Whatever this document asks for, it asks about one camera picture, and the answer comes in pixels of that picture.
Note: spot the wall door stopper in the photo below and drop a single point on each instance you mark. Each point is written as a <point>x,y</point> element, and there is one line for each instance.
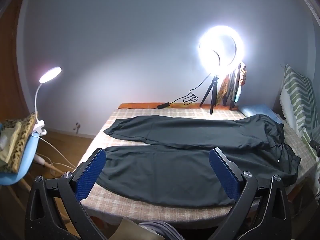
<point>77,127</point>

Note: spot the plaid bed mattress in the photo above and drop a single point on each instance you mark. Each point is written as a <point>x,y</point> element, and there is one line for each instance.
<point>109,206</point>

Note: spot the black tripod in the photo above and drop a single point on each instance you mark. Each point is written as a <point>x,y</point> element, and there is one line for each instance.
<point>213,89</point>

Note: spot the leopard print cloth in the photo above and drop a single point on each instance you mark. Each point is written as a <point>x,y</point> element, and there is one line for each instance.
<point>14,136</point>

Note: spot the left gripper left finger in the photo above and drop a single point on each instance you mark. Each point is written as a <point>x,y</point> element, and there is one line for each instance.
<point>42,216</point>

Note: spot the blue chair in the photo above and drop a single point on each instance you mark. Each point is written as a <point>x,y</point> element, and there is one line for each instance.
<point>27,158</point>

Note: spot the white clip desk lamp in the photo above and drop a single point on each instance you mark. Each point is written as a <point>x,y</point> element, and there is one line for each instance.
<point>40,98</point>

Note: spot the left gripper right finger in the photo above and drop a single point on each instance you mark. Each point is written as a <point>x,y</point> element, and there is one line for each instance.
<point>259,212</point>

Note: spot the black pants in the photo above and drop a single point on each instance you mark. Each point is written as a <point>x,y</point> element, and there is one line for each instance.
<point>166,160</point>

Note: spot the green striped pillow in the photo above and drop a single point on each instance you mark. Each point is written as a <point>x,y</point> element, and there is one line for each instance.
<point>299,106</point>

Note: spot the colourful hanging fabrics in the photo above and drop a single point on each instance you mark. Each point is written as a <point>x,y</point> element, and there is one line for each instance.
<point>231,87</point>

